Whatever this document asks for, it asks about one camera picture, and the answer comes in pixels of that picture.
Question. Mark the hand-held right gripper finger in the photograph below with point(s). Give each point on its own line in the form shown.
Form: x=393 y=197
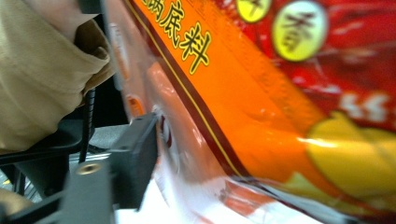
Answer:
x=134 y=155

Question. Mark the orange packet with clear window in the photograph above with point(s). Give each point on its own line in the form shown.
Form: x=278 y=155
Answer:
x=255 y=109

